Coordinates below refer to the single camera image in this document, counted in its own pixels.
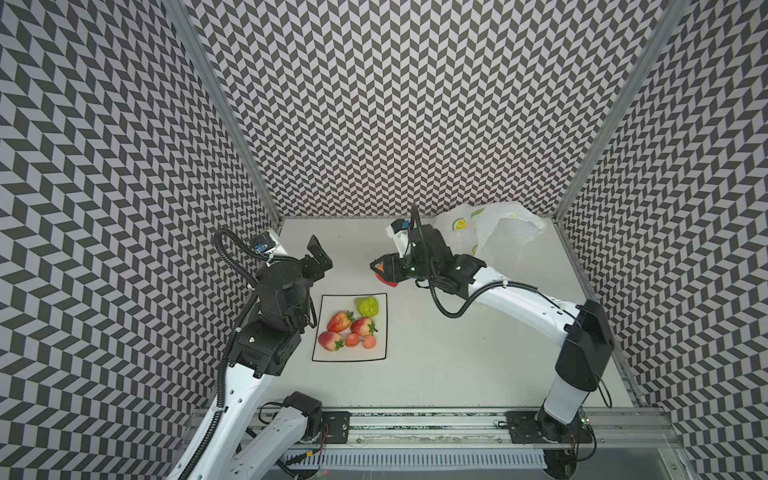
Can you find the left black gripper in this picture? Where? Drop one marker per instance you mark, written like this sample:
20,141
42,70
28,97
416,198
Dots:
314,271

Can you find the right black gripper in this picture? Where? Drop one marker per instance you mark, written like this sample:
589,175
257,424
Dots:
397,264

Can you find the red strawberry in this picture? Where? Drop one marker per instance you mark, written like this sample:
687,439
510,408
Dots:
340,321
386,280

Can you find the green bumpy fruit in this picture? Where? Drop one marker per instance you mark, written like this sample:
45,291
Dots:
367,307

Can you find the peach with green leaves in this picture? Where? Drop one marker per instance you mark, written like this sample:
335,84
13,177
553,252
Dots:
364,326

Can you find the small orange red fruit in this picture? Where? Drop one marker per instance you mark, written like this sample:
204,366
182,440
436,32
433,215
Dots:
369,341

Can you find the white plastic bag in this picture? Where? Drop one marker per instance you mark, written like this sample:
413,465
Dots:
497,233

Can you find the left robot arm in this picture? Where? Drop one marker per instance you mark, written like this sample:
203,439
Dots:
265,335

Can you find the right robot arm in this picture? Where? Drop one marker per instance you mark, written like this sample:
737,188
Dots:
580,331

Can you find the black outlined white mat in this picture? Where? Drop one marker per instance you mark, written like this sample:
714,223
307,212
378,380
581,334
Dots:
332,304

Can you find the white ribbed vent strip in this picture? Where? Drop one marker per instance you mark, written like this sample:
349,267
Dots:
426,460

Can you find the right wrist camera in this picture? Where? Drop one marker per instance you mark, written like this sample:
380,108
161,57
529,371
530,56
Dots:
399,232

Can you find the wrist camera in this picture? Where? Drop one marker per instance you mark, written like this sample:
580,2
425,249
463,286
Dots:
399,232
267,244

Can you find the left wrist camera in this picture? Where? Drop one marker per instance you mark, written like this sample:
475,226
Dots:
267,244

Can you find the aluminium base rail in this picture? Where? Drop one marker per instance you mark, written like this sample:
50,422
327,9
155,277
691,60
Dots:
491,427

